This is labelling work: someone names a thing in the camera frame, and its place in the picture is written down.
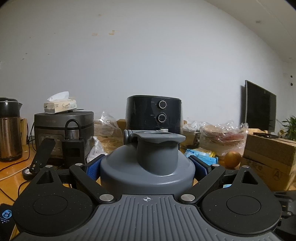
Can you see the grey rice cooker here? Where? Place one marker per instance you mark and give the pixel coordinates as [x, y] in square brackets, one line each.
[53, 125]

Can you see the yellow plastic packet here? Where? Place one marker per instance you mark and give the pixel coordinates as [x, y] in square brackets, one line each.
[209, 153]

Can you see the small white plastic bag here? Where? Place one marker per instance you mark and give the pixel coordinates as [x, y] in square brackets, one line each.
[96, 148]

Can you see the clear shaker bottle grey lid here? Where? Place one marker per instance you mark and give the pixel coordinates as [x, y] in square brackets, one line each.
[148, 162]

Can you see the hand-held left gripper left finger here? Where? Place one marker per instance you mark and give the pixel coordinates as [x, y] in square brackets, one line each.
[92, 169]

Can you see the smartphone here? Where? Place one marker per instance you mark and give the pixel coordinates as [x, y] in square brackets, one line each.
[5, 215]

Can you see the green potted plant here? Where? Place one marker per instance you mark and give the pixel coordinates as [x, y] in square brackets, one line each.
[290, 127]

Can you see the black flat device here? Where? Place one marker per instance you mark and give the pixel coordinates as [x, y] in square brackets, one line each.
[264, 134]

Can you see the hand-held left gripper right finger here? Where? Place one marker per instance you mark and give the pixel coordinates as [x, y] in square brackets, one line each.
[202, 169]

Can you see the black folding phone stand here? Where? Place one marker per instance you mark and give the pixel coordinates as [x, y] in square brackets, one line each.
[44, 153]

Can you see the round orange fruit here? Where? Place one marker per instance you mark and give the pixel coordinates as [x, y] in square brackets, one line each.
[233, 160]

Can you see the brown steel electric kettle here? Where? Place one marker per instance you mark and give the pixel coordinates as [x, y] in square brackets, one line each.
[9, 134]

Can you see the black air fryer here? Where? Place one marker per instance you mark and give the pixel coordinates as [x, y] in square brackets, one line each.
[143, 115]

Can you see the clear bag of dried food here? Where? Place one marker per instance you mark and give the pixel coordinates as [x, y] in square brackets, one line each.
[111, 139]

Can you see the white tissue pack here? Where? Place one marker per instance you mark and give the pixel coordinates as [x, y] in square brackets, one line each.
[60, 106]

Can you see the black tape roll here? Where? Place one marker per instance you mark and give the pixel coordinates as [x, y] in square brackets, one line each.
[26, 175]

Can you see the clear bag of flatbreads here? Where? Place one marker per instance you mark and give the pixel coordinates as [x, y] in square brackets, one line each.
[222, 139]

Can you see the plastic-wrapped brown container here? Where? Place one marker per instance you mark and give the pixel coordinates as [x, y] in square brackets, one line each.
[189, 136]

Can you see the cardboard box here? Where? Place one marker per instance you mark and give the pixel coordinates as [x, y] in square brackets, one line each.
[266, 157]

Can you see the wooden board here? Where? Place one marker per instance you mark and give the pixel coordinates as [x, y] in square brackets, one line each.
[23, 129]

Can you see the black portable air pump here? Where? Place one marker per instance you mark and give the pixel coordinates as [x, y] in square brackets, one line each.
[74, 150]

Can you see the black flat monitor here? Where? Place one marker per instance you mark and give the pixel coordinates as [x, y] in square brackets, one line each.
[261, 106]

